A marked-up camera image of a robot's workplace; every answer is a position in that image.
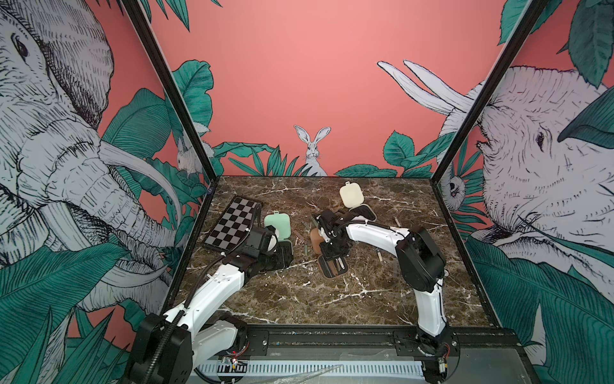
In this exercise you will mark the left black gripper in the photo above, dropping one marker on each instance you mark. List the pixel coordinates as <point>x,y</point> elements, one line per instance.
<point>281,254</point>

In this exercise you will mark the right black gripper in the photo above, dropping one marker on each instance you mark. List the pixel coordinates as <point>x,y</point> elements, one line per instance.
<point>328,255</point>

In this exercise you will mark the brown clipper case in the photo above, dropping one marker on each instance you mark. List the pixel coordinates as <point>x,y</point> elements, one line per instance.
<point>330,268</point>

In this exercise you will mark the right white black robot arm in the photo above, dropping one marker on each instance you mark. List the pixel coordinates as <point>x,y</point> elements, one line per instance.
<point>421,263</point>

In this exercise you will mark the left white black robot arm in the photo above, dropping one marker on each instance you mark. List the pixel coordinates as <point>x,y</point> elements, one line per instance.
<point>169,347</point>

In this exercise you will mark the mint green clipper case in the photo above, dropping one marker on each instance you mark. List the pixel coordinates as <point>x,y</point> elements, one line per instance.
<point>283,248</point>

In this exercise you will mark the cream clipper case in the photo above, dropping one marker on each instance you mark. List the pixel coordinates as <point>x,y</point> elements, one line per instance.
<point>353,199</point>

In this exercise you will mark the black white checkerboard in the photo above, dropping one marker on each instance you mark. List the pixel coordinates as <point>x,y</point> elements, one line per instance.
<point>233,224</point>

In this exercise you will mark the white perforated strip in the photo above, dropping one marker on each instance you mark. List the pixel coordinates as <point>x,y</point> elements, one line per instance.
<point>281,368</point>

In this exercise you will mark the black aluminium front rail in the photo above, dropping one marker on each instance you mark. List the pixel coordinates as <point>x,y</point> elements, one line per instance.
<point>263,340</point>

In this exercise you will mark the left black frame post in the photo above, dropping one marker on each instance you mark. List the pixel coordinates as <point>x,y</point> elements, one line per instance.
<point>141,25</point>

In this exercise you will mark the black frame post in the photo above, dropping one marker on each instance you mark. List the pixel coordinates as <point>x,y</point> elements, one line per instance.
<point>520,33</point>
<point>141,25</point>

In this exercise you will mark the right black frame post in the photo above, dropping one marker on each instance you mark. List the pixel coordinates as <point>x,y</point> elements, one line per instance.
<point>520,33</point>

